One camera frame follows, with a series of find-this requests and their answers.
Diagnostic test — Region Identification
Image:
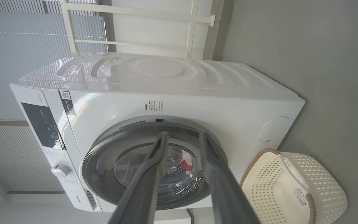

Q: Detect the cream perforated laundry basket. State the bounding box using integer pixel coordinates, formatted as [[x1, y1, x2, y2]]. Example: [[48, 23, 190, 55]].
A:
[[240, 148, 348, 224]]

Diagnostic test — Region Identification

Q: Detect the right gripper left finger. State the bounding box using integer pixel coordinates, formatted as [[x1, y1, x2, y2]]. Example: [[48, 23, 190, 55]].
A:
[[108, 132, 169, 224]]

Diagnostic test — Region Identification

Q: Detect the printed product label sticker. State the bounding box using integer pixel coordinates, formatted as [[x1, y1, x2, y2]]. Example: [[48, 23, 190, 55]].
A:
[[292, 187, 310, 208]]

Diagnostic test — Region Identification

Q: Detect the white washing machine control knob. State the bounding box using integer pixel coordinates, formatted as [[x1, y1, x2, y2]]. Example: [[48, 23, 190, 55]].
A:
[[51, 164, 71, 179]]

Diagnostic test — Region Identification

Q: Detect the white ribbed wall panel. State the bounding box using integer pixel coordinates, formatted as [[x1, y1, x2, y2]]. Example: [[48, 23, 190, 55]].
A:
[[0, 120, 65, 193]]

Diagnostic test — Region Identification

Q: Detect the white rack frame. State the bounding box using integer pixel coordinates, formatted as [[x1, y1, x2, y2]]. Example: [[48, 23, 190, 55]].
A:
[[59, 0, 217, 60]]

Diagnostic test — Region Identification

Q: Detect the washing machine glass door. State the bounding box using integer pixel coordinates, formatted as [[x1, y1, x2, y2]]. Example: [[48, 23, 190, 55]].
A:
[[82, 122, 229, 210]]

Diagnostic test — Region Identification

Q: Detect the white front-load washing machine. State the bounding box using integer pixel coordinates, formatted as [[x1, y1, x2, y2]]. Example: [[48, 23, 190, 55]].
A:
[[10, 51, 306, 213]]

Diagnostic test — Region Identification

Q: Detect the white window blind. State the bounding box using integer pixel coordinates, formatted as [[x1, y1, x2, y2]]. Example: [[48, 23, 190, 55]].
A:
[[0, 0, 108, 120]]

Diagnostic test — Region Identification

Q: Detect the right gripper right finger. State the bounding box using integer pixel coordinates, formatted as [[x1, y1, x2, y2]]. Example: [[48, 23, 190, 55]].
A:
[[199, 132, 262, 224]]

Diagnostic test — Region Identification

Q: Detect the red and white jersey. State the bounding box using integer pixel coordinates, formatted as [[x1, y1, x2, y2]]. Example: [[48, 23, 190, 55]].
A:
[[179, 149, 195, 173]]

